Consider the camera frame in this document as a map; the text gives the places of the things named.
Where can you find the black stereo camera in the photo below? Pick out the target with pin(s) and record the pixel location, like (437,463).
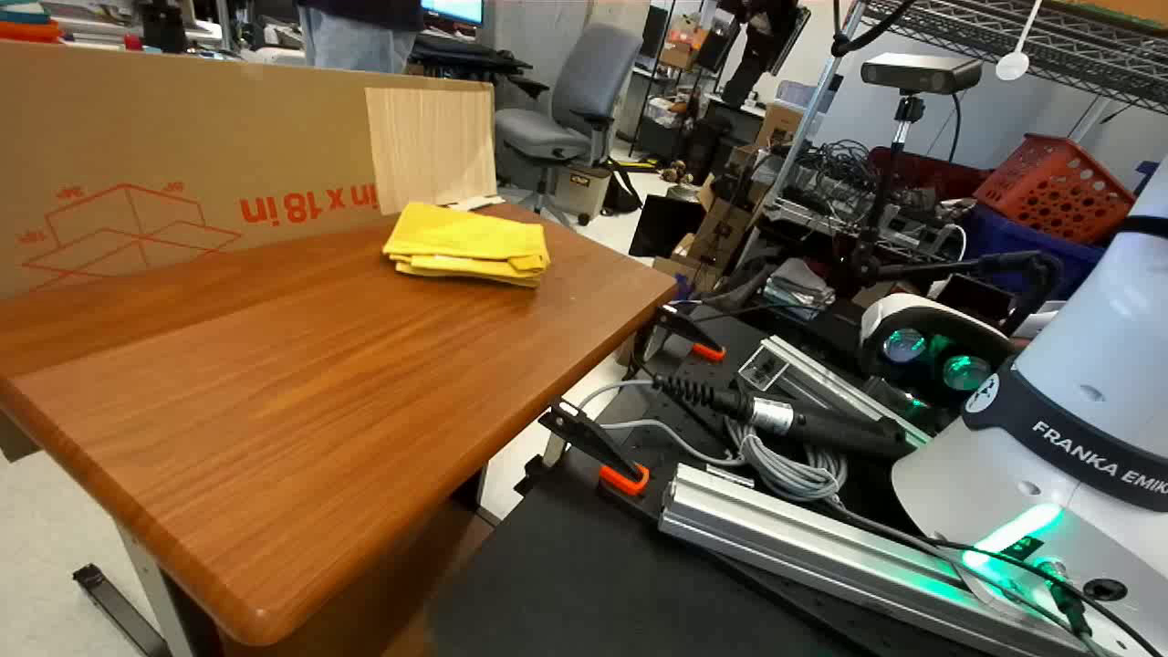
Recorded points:
(922,70)

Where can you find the red plastic basket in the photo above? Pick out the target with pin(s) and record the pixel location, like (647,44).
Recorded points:
(1054,187)

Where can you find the white round-headed stick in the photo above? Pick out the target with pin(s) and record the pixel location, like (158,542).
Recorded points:
(1014,64)

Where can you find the short silver aluminium extrusion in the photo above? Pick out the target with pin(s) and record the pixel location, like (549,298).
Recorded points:
(826,384)

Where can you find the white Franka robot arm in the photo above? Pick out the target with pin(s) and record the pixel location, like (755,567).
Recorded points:
(1097,350)

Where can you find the blue plastic bin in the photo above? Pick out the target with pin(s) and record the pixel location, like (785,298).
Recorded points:
(1035,248)

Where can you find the dark red plastic crate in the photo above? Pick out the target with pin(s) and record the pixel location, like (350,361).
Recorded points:
(927,171)

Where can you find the grey upholstered office chair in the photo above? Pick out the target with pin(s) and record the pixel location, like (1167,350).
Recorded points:
(568,93)

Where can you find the computer monitor with blue screen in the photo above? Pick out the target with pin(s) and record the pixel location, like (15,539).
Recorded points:
(453,7)

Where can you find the black camera stand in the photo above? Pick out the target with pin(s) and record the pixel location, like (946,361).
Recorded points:
(907,131)

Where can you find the large brown cardboard box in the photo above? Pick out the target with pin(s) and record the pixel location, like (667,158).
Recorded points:
(121,123)

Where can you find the black square panel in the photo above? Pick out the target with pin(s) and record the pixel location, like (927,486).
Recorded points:
(667,228)

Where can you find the yellow towel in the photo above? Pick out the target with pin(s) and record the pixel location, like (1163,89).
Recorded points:
(470,243)

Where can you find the light wood panel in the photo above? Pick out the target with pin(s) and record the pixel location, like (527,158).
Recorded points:
(433,148)

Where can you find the grey electronics box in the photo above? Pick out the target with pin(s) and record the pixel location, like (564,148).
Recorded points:
(800,288)

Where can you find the white VR headset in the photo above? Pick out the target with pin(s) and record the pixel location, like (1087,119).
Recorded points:
(899,314)

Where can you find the person in blue jeans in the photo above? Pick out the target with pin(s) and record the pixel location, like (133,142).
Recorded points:
(358,39)

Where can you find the long silver aluminium rail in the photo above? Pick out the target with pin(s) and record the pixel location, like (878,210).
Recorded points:
(791,531)

